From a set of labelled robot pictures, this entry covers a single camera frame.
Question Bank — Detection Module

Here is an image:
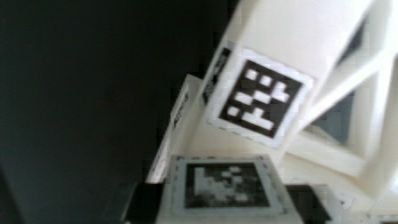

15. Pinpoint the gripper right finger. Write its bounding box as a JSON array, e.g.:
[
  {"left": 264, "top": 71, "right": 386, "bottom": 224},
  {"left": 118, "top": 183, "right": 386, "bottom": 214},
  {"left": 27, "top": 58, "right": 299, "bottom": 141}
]
[{"left": 283, "top": 183, "right": 358, "bottom": 224}]

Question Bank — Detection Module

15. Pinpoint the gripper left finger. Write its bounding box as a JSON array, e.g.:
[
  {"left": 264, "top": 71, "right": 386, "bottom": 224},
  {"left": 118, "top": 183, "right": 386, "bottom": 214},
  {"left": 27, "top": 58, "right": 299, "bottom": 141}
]
[{"left": 123, "top": 183, "right": 164, "bottom": 224}]

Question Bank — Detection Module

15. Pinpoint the white tagged cube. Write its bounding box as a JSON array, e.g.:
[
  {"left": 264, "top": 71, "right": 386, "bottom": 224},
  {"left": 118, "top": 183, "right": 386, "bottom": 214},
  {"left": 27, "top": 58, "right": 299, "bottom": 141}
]
[{"left": 155, "top": 156, "right": 305, "bottom": 224}]

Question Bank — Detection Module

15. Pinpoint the white chair leg block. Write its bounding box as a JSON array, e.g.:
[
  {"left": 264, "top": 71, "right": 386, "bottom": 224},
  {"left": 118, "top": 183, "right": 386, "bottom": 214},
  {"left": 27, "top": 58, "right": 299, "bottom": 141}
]
[{"left": 147, "top": 75, "right": 203, "bottom": 184}]

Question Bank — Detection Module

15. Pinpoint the white chair back frame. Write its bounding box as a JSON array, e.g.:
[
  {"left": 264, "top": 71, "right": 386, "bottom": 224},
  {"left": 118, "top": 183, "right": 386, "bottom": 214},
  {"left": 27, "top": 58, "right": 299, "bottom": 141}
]
[{"left": 187, "top": 0, "right": 398, "bottom": 222}]

